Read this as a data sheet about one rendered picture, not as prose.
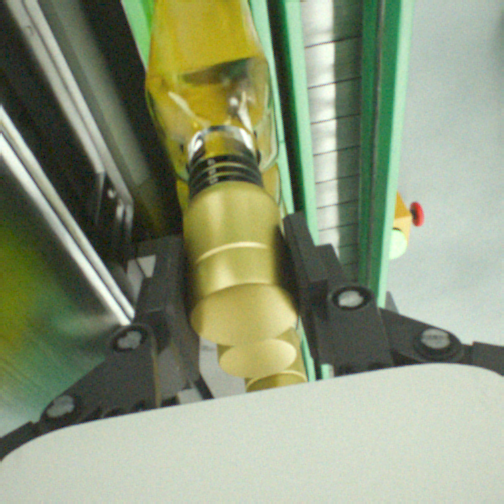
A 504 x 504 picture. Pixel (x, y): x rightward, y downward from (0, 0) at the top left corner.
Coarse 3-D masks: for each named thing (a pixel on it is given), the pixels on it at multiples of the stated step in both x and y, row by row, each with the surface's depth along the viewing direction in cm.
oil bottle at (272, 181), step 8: (272, 168) 23; (264, 176) 22; (272, 176) 22; (280, 176) 23; (264, 184) 22; (272, 184) 22; (280, 184) 23; (184, 192) 23; (272, 192) 22; (280, 192) 23; (184, 200) 23; (280, 200) 23; (184, 208) 23; (280, 208) 23
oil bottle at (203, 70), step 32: (160, 0) 25; (192, 0) 24; (224, 0) 24; (160, 32) 22; (192, 32) 21; (224, 32) 21; (256, 32) 21; (160, 64) 19; (192, 64) 19; (224, 64) 18; (256, 64) 18; (160, 96) 18; (192, 96) 18; (224, 96) 18; (256, 96) 18; (160, 128) 18; (192, 128) 18; (256, 128) 18
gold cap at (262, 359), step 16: (288, 336) 18; (224, 352) 18; (240, 352) 18; (256, 352) 18; (272, 352) 18; (288, 352) 18; (224, 368) 19; (240, 368) 19; (256, 368) 19; (272, 368) 19
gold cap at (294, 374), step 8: (296, 336) 25; (296, 344) 24; (296, 360) 23; (288, 368) 23; (296, 368) 23; (272, 376) 22; (280, 376) 22; (288, 376) 22; (296, 376) 23; (304, 376) 23; (248, 384) 23; (256, 384) 23; (264, 384) 22; (272, 384) 22; (280, 384) 22; (288, 384) 22; (296, 384) 22; (248, 392) 23
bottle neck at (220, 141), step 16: (208, 128) 18; (224, 128) 18; (192, 144) 18; (208, 144) 17; (224, 144) 17; (240, 144) 17; (192, 160) 17; (208, 160) 16; (224, 160) 16; (240, 160) 16; (256, 160) 18; (192, 176) 17; (208, 176) 16; (224, 176) 15; (240, 176) 15; (256, 176) 16; (192, 192) 16
